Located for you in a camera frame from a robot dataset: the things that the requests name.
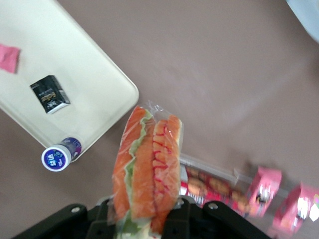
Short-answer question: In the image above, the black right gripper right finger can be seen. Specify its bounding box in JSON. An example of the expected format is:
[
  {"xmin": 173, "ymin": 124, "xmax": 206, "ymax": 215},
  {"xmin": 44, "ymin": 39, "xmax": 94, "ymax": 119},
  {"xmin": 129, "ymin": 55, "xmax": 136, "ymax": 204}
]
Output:
[{"xmin": 161, "ymin": 195, "xmax": 274, "ymax": 239}]

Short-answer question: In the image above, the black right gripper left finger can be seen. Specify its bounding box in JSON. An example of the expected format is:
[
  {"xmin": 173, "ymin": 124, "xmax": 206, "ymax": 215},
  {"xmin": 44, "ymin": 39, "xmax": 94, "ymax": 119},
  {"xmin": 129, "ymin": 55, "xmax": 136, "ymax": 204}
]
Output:
[{"xmin": 12, "ymin": 196, "xmax": 118, "ymax": 239}]

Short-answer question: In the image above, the plastic triangle sandwich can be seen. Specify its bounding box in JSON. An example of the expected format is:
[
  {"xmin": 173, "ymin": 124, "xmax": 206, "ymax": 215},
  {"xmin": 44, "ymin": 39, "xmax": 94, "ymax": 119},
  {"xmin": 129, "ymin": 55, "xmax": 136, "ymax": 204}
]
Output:
[{"xmin": 111, "ymin": 101, "xmax": 185, "ymax": 239}]

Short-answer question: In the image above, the cream rectangular serving tray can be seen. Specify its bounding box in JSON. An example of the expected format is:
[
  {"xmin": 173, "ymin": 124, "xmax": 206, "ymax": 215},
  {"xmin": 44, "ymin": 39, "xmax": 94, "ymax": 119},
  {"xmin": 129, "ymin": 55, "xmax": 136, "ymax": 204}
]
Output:
[{"xmin": 0, "ymin": 0, "xmax": 140, "ymax": 164}]

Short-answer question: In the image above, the red tartan shortbread box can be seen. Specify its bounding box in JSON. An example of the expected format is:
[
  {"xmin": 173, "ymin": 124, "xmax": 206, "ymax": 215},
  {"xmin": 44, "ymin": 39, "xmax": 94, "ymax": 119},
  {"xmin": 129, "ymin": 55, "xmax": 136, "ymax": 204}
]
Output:
[{"xmin": 179, "ymin": 166, "xmax": 251, "ymax": 218}]

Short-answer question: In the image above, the clear acrylic stepped stand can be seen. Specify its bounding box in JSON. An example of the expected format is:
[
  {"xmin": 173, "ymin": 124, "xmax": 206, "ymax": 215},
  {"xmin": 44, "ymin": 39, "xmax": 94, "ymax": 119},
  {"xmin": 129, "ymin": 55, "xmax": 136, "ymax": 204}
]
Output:
[{"xmin": 178, "ymin": 153, "xmax": 290, "ymax": 197}]

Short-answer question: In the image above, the pink cartoon snack packet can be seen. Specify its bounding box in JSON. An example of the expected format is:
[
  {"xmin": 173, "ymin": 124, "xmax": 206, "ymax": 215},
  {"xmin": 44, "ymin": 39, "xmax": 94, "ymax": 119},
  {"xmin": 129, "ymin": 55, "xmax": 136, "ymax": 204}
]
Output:
[
  {"xmin": 271, "ymin": 183, "xmax": 319, "ymax": 234},
  {"xmin": 245, "ymin": 166, "xmax": 283, "ymax": 218},
  {"xmin": 0, "ymin": 43, "xmax": 21, "ymax": 74}
]

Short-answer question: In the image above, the black small carton box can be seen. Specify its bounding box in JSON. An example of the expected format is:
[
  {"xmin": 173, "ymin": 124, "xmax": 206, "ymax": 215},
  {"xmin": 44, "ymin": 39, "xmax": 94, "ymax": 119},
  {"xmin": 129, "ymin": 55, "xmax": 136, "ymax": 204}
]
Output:
[{"xmin": 29, "ymin": 75, "xmax": 71, "ymax": 115}]

